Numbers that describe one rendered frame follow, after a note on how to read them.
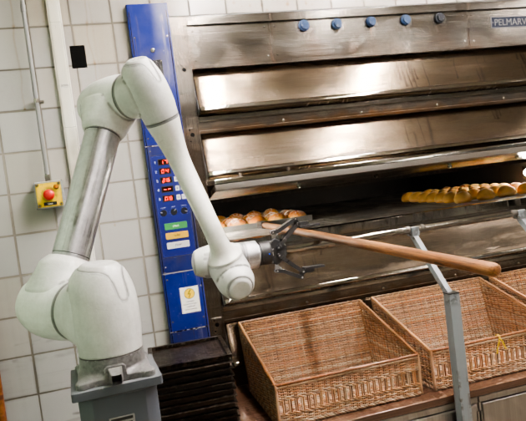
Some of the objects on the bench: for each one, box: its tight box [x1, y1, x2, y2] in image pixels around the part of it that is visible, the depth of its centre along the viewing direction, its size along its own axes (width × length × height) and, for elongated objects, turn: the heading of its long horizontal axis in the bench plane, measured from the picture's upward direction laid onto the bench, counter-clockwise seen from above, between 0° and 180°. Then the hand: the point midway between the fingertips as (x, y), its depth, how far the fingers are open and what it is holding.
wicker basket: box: [371, 276, 526, 391], centre depth 245 cm, size 49×56×28 cm
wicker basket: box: [238, 299, 423, 421], centre depth 230 cm, size 49×56×28 cm
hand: (317, 245), depth 195 cm, fingers open, 13 cm apart
